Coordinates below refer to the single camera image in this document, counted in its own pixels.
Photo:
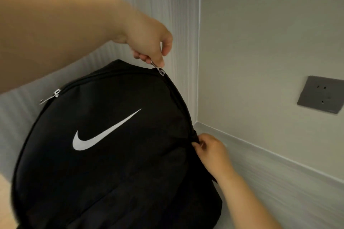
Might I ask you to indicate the person's right hand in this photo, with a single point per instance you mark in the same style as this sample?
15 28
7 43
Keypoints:
215 156

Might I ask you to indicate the person's left forearm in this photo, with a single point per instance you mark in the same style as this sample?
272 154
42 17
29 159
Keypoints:
53 33

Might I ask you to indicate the person's left hand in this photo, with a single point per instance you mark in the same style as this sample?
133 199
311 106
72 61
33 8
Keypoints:
145 33

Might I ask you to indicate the person's right forearm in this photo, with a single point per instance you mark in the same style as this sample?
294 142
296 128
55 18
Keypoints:
247 204

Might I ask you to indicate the black backpack with white logo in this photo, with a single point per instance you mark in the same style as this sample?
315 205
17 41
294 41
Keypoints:
107 156

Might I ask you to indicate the person's left thumb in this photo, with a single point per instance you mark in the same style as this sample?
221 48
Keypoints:
167 45

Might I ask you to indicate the grey wall socket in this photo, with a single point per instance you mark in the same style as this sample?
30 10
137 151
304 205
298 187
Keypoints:
321 94

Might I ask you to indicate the silver zipper pull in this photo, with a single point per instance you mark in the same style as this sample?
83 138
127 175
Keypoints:
51 96
158 68

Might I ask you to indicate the person's right thumb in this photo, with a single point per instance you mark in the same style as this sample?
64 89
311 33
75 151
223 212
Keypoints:
206 138

